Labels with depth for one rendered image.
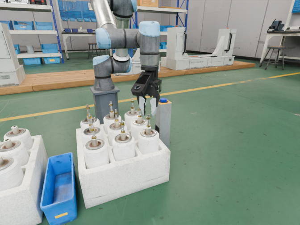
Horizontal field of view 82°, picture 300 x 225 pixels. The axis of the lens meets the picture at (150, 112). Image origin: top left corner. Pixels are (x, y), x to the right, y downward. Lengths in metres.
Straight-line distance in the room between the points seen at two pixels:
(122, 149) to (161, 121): 0.35
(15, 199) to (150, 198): 0.50
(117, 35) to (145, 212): 0.71
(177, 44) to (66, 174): 2.80
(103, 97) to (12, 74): 1.68
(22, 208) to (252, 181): 0.99
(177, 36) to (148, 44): 2.66
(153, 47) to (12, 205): 0.73
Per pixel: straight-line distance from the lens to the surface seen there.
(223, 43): 4.22
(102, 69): 1.25
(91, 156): 0.73
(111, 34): 0.73
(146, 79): 0.66
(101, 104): 1.28
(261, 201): 0.97
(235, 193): 0.95
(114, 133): 0.83
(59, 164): 1.01
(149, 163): 0.78
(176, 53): 3.33
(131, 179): 0.81
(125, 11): 1.09
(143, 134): 0.78
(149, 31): 0.66
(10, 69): 2.82
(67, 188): 0.96
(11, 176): 0.78
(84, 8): 6.74
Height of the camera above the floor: 0.65
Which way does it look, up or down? 24 degrees down
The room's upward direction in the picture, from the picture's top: straight up
